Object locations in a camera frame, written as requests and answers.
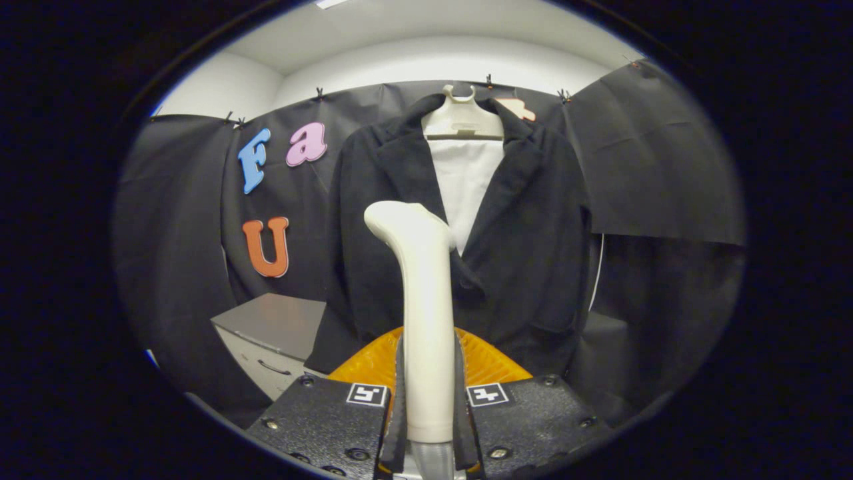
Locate row of small black clips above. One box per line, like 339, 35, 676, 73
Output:
223, 57, 640, 129

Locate black suit jacket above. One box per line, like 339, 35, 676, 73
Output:
303, 93, 594, 377

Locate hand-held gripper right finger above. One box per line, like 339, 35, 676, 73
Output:
453, 327, 614, 480

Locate grey drawer cabinet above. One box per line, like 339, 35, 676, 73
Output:
211, 293, 329, 401

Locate thin white cord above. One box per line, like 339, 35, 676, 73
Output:
590, 233, 605, 311

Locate black backdrop cloth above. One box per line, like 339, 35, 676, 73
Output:
112, 59, 747, 427

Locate white plastic hanger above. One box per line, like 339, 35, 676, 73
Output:
421, 84, 505, 141

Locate white garment steamer head with hose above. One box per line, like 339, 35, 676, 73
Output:
364, 200, 460, 480

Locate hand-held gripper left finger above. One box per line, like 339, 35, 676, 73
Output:
245, 327, 409, 480

